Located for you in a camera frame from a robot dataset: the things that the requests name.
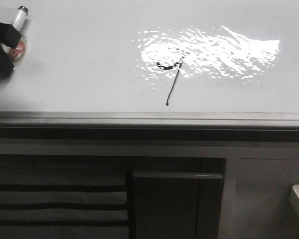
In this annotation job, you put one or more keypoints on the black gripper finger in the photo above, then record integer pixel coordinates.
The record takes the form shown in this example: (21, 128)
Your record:
(10, 37)

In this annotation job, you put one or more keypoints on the white black whiteboard marker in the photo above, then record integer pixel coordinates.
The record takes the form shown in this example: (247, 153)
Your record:
(18, 22)

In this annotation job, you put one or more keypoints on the white whiteboard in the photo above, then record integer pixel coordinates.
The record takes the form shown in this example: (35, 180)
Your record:
(197, 56)

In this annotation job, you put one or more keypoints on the grey black striped cloth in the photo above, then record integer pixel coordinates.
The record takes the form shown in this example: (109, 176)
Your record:
(60, 198)

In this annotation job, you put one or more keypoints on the dark cabinet door panel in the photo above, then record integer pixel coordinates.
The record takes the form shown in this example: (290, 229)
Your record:
(177, 205)

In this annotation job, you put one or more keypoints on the aluminium whiteboard frame rail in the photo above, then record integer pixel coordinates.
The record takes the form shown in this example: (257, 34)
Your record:
(151, 120)

